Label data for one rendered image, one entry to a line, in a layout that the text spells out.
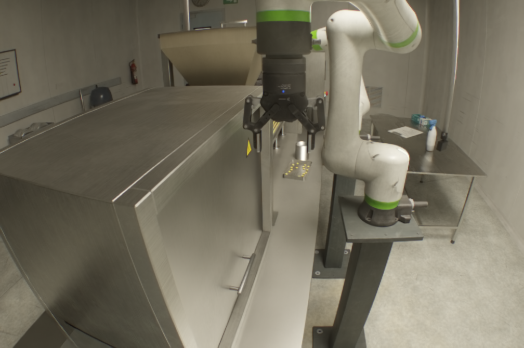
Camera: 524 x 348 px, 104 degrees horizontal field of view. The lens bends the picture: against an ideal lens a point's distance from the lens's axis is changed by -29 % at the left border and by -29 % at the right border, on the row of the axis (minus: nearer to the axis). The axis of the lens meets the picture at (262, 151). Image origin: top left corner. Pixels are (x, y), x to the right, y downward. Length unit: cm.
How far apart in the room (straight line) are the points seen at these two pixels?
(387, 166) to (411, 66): 494
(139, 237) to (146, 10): 652
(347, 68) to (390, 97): 489
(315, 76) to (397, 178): 132
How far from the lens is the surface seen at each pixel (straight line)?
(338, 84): 87
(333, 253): 198
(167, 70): 107
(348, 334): 147
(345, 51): 85
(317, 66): 207
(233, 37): 91
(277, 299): 86
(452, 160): 230
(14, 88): 461
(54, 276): 56
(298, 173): 151
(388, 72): 565
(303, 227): 112
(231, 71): 97
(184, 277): 48
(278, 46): 45
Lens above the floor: 148
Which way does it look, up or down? 22 degrees down
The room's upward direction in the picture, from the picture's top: 1 degrees counter-clockwise
